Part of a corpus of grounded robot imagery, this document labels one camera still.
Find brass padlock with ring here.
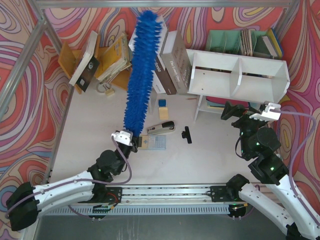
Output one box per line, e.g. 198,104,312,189
96,83,115,97

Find blue eraser block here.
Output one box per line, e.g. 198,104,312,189
158,99,167,108

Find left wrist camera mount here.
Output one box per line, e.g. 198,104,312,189
111,129,133,147

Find black clip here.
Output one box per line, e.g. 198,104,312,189
181,126,192,144

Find blue yellow book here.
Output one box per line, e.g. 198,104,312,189
262,28,284,60

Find green file organizer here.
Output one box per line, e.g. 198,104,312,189
205,29,278,59

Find grey black stapler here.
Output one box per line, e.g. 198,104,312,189
146,121,176,135

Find white bookshelf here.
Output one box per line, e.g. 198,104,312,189
187,49,291,114

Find brown Fredonia book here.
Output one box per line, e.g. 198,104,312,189
152,56,177,95

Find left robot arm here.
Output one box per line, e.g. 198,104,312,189
5,137,139,232

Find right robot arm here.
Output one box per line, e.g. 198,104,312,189
220,101,320,240

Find white Mademoiselle book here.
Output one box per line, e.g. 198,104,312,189
128,15,168,55

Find yellow wooden book rack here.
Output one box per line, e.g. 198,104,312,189
58,31,131,93

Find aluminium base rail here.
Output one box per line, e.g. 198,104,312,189
31,184,303,208

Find yellow grey calculator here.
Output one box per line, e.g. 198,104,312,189
138,135,166,150

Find yellow sticky note pad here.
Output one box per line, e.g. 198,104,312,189
158,107,169,120

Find black white paperback book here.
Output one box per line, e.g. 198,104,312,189
69,30,100,92

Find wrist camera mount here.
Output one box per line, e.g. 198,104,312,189
249,101,281,122
111,129,133,147

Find stack of coloured folders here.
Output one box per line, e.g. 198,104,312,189
205,96,227,108

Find yellow worn books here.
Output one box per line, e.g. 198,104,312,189
95,32,131,83

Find grey Lonely City book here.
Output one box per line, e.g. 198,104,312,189
160,30,192,95

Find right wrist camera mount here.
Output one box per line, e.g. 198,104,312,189
249,101,281,122

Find small white shelf stand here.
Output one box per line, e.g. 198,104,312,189
148,88,158,114

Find blue microfiber duster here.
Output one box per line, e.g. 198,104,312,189
123,10,162,137

